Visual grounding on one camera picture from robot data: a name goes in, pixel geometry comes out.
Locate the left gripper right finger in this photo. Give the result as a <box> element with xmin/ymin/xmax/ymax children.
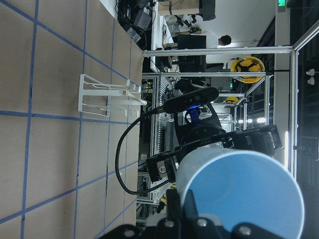
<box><xmin>183</xmin><ymin>189</ymin><xmax>199</xmax><ymax>226</ymax></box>

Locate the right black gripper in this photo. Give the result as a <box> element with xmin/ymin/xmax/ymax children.
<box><xmin>146</xmin><ymin>110</ymin><xmax>283</xmax><ymax>183</ymax></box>

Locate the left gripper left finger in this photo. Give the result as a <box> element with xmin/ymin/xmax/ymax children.
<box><xmin>165</xmin><ymin>189</ymin><xmax>183</xmax><ymax>226</ymax></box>

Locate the light blue cup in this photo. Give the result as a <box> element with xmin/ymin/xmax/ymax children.
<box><xmin>176</xmin><ymin>147</ymin><xmax>305</xmax><ymax>239</ymax></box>

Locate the yellow hard hat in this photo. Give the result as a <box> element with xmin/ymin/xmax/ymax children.
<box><xmin>230</xmin><ymin>56</ymin><xmax>265</xmax><ymax>84</ymax></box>

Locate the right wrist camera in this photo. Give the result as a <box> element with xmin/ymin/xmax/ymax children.
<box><xmin>163</xmin><ymin>87</ymin><xmax>219</xmax><ymax>113</ymax></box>

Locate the white wire cup rack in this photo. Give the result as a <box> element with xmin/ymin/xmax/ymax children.
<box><xmin>78</xmin><ymin>74</ymin><xmax>148</xmax><ymax>117</ymax></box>

